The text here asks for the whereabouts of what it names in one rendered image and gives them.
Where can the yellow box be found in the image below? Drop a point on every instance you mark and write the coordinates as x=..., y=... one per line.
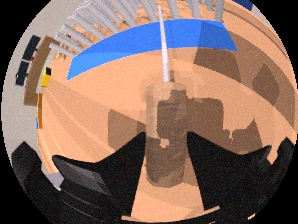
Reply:
x=46, y=77

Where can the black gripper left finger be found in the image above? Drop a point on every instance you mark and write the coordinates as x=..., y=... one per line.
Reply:
x=116, y=176

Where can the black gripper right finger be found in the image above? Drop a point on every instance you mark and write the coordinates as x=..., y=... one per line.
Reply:
x=217, y=169

